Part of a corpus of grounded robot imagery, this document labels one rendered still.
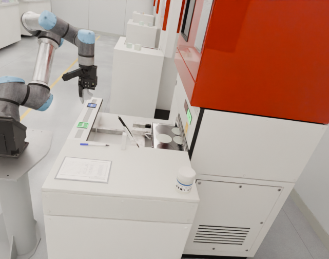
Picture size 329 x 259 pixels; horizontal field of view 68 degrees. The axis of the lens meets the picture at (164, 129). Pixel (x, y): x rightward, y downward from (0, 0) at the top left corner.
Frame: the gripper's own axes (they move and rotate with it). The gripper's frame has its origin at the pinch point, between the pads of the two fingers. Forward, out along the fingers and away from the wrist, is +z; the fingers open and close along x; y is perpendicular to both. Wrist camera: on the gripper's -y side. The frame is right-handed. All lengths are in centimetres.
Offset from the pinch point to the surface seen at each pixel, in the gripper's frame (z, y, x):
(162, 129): 21, 48, 17
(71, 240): 44, 7, -50
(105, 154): 14.1, 16.7, -25.5
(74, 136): 14.8, -0.7, -12.0
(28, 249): 106, -31, -15
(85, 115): 15.1, -0.5, 12.9
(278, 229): 110, 169, 17
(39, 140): 28.7, -23.9, 1.9
